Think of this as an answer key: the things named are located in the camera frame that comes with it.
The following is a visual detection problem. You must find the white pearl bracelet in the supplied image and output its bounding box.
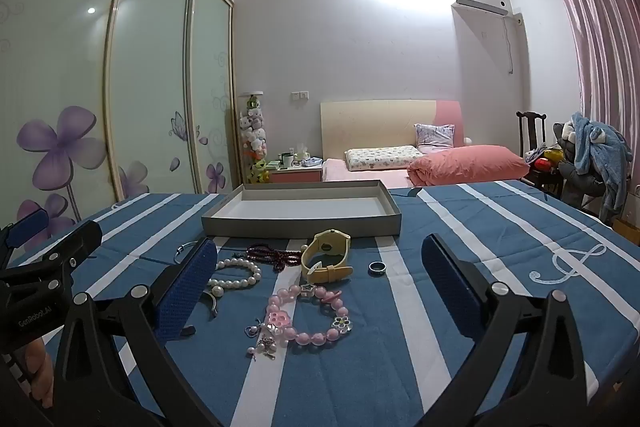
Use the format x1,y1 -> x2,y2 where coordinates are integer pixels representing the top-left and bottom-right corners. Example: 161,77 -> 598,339
206,257 -> 262,292

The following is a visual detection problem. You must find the floral sliding wardrobe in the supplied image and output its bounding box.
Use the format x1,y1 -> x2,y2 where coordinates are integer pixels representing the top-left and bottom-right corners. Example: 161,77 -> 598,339
0,0 -> 236,228

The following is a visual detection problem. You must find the person's left hand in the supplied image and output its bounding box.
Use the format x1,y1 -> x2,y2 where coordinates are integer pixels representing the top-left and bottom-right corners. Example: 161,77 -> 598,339
20,338 -> 57,404

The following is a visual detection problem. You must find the blue striped tablecloth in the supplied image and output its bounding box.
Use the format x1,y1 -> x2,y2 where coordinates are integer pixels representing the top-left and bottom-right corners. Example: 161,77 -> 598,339
0,179 -> 640,427

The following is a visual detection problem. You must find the thin silver bangle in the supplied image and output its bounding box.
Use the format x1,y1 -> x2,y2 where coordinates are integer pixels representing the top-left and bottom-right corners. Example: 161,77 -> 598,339
172,238 -> 207,265

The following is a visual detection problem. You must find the grey padded seat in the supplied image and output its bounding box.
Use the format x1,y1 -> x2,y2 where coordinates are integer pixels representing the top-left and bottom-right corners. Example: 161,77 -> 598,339
552,122 -> 608,208

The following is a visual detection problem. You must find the cardboard box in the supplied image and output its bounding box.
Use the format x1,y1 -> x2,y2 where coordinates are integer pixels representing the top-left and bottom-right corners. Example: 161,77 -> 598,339
612,217 -> 640,244

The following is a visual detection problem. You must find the grey cardboard tray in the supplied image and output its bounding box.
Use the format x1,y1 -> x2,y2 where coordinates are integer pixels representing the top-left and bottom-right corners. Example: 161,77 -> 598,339
201,179 -> 403,239

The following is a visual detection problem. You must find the red yellow toy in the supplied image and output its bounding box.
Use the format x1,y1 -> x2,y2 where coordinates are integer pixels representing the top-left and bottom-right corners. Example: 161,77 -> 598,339
532,147 -> 566,170

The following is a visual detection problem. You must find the dark wooden chair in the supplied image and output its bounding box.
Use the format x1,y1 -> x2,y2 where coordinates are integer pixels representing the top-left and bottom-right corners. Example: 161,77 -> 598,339
516,111 -> 563,192

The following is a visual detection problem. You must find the hanging stack of plush toys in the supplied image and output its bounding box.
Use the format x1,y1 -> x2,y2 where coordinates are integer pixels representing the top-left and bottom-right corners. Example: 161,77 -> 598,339
239,92 -> 271,184

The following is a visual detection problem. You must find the air conditioner pipe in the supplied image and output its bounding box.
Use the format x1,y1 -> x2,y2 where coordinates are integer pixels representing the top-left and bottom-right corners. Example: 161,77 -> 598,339
502,14 -> 524,75

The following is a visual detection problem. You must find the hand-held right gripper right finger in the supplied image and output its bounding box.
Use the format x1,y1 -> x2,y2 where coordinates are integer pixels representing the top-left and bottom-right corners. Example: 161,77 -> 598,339
421,233 -> 601,427

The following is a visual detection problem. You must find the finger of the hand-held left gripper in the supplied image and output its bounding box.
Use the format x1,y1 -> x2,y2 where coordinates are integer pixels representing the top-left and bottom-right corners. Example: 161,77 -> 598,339
0,208 -> 52,258
20,219 -> 104,273

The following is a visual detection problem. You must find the bed with cream pink headboard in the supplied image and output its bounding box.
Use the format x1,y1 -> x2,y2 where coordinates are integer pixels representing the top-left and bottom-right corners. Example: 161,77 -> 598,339
320,99 -> 531,188

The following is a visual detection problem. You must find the lilac pillow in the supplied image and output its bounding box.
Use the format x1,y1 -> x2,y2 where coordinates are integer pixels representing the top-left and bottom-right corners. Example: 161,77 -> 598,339
414,123 -> 456,154

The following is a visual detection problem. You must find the white floral pillow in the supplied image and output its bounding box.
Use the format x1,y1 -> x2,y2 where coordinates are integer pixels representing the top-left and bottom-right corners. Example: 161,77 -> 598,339
344,146 -> 423,172

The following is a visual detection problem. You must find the pink nightstand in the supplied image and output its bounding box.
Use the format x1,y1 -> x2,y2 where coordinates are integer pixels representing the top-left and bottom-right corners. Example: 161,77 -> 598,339
270,159 -> 323,184

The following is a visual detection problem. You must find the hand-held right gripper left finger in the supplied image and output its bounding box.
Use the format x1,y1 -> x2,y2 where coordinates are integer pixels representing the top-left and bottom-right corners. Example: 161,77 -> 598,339
52,237 -> 221,427

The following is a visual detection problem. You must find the dark red bead bracelet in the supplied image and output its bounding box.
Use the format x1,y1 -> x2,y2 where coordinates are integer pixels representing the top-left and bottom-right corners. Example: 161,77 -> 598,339
245,244 -> 306,273

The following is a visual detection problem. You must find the pink curtain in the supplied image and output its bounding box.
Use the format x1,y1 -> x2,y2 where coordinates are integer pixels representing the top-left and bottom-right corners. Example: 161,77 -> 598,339
542,0 -> 640,138

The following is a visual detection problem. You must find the coral pink pillow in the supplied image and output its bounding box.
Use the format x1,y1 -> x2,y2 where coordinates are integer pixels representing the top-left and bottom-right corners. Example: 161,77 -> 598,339
406,145 -> 531,186

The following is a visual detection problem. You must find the blue fleece garment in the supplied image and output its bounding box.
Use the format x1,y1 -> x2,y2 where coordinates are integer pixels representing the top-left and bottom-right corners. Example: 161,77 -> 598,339
570,112 -> 632,220

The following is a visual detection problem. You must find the pink bead bracelet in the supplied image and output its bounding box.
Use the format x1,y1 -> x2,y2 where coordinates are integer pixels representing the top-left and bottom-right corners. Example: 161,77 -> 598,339
266,284 -> 353,348

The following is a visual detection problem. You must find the cream wristwatch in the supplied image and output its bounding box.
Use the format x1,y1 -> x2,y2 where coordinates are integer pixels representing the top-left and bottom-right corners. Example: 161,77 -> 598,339
300,229 -> 354,285

